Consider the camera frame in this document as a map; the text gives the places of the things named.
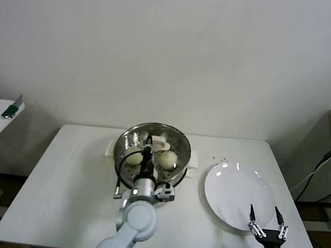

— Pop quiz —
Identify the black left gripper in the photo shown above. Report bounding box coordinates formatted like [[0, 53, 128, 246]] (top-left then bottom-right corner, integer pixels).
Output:
[[138, 133, 158, 178]]

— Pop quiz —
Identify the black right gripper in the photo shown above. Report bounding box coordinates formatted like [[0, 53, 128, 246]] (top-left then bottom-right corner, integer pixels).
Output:
[[246, 203, 291, 248]]

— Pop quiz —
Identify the round glass lid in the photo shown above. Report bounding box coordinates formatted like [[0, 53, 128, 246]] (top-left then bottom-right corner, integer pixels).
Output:
[[111, 120, 194, 189]]

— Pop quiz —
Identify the white steamed baozi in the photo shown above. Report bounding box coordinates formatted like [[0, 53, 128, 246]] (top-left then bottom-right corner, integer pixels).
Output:
[[123, 148, 144, 167], [156, 150, 179, 171]]

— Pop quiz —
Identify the stainless steel steamer basket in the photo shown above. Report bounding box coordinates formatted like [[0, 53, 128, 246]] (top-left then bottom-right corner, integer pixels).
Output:
[[110, 119, 195, 190]]

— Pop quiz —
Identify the white round plate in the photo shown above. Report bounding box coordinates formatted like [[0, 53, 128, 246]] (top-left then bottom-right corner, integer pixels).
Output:
[[195, 158, 282, 236]]

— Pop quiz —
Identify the small dark crumbs cluster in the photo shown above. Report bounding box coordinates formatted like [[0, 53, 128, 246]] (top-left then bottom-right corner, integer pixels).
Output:
[[208, 154, 230, 163]]

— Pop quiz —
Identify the green flat object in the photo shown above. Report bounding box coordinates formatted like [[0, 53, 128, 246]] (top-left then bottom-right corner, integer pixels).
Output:
[[0, 92, 27, 121]]

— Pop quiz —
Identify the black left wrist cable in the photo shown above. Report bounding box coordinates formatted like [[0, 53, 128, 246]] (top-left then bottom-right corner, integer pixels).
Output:
[[113, 151, 145, 201]]

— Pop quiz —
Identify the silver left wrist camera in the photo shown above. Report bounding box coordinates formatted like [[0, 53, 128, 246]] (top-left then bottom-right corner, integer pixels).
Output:
[[153, 181, 177, 203]]

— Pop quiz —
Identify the white power cable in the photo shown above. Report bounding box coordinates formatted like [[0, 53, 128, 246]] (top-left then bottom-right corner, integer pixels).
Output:
[[290, 133, 331, 204]]

